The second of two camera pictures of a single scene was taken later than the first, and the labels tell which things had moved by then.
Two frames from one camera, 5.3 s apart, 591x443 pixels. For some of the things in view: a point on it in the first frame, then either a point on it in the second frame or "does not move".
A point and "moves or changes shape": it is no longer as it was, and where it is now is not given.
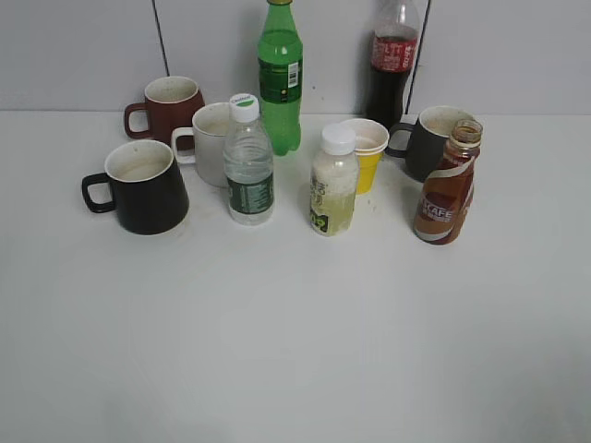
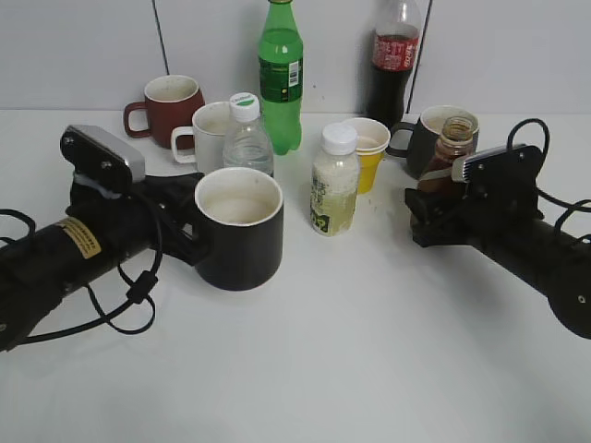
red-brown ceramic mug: [173, 102] does not move
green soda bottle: [280, 65] does not move
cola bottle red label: [393, 59] does not move
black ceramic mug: [146, 189] moves or changes shape
